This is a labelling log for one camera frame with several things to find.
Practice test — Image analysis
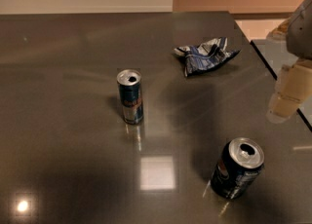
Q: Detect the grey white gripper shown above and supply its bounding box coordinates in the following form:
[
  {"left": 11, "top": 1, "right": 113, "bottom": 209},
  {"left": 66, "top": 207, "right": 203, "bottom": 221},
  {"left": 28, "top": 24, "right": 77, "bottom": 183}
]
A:
[{"left": 266, "top": 0, "right": 312, "bottom": 124}]

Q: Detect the redbull can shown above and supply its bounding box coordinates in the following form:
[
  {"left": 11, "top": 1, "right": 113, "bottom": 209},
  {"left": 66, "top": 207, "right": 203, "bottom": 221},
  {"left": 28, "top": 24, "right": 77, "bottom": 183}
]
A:
[{"left": 117, "top": 69, "right": 143, "bottom": 125}]

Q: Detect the dark blue pepsi can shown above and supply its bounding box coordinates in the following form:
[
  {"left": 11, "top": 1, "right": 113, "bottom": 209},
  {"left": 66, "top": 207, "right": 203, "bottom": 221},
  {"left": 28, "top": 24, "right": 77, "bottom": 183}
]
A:
[{"left": 211, "top": 137, "right": 264, "bottom": 200}]

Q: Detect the crumpled blue white chip bag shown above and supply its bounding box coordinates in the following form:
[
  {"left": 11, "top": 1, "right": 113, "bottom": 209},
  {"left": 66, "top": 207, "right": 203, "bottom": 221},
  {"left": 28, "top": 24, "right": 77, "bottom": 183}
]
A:
[{"left": 174, "top": 37, "right": 240, "bottom": 77}]

